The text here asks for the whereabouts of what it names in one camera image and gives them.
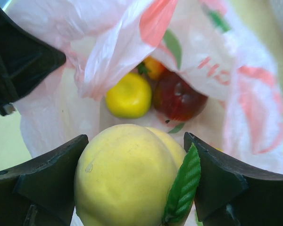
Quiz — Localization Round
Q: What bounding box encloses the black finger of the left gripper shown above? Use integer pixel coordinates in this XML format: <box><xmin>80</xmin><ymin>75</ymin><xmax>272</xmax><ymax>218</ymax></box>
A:
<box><xmin>0</xmin><ymin>0</ymin><xmax>66</xmax><ymax>116</ymax></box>

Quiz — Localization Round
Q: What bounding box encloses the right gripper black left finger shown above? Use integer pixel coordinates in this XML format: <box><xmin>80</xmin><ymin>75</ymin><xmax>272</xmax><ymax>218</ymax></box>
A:
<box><xmin>0</xmin><ymin>135</ymin><xmax>88</xmax><ymax>226</ymax></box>

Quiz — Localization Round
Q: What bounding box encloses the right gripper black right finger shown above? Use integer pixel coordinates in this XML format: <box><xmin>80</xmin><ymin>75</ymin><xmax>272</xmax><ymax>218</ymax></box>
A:
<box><xmin>183</xmin><ymin>132</ymin><xmax>283</xmax><ymax>226</ymax></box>

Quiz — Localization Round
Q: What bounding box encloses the pink plastic bag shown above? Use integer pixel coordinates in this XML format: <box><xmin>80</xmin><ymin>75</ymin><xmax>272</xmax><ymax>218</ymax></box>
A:
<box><xmin>7</xmin><ymin>0</ymin><xmax>283</xmax><ymax>174</ymax></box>

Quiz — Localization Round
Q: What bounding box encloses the dark red apple in bag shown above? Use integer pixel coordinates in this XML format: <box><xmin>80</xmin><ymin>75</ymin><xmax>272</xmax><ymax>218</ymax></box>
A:
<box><xmin>153</xmin><ymin>70</ymin><xmax>208</xmax><ymax>121</ymax></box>

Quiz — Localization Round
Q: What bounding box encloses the yellow round fruit in bag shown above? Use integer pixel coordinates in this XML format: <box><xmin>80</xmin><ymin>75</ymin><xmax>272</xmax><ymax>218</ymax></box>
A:
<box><xmin>105</xmin><ymin>73</ymin><xmax>152</xmax><ymax>119</ymax></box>

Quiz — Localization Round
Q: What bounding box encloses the small orange red fruit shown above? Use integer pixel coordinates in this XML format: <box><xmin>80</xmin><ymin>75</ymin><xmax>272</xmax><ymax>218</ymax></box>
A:
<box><xmin>137</xmin><ymin>56</ymin><xmax>166</xmax><ymax>81</ymax></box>

